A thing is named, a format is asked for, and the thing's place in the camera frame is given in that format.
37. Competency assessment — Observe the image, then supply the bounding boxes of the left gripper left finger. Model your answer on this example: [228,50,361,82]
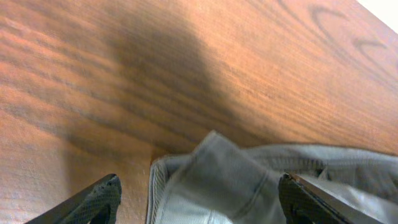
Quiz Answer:
[27,174,122,224]

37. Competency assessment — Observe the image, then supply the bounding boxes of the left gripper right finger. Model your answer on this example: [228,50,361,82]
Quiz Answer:
[278,173,382,224]

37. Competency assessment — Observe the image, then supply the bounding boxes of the grey shorts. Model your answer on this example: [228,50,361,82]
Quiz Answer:
[146,131,397,223]

